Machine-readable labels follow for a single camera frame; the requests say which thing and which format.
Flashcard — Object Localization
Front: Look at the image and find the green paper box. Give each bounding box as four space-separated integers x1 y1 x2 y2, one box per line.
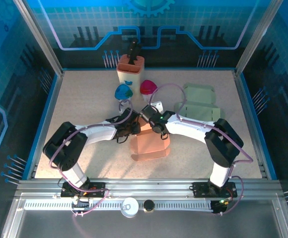
173 83 225 127

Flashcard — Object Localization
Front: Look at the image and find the aluminium front rail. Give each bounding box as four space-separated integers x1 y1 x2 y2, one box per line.
14 178 281 199

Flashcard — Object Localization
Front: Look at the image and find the white slotted cable duct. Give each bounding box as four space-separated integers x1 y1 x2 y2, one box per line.
24 200 214 212

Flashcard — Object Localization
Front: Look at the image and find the white cup pink lid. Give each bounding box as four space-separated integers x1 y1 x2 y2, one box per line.
140 79 158 102

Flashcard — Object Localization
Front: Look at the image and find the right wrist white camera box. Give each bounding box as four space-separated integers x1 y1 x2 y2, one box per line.
150 100 165 114

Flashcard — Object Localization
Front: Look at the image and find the black knife handle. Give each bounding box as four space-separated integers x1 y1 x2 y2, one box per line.
127 38 143 66

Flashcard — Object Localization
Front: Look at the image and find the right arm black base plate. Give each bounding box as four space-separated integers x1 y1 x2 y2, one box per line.
192 181 238 198

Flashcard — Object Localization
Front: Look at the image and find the pink paper box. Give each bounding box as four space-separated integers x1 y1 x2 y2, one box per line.
130 116 171 162

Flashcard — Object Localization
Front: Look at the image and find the right aluminium frame post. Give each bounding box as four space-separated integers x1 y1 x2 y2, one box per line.
234 0 281 76

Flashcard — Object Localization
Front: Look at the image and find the white cup blue lid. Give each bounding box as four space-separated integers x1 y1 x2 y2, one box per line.
114 83 134 102

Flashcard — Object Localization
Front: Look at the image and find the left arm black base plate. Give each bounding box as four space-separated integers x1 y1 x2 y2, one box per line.
60 182 106 198

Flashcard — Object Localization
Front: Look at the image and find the cream knife block orange top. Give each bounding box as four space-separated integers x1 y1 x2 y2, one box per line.
116 55 145 91

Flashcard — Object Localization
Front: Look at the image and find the left aluminium frame post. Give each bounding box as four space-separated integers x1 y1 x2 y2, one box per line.
13 0 65 76

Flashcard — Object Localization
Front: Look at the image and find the aluminium frame post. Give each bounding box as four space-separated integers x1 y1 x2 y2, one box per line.
234 0 281 76
13 0 65 76

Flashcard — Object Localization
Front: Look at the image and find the black round knob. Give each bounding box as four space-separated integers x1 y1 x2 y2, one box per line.
143 199 155 213

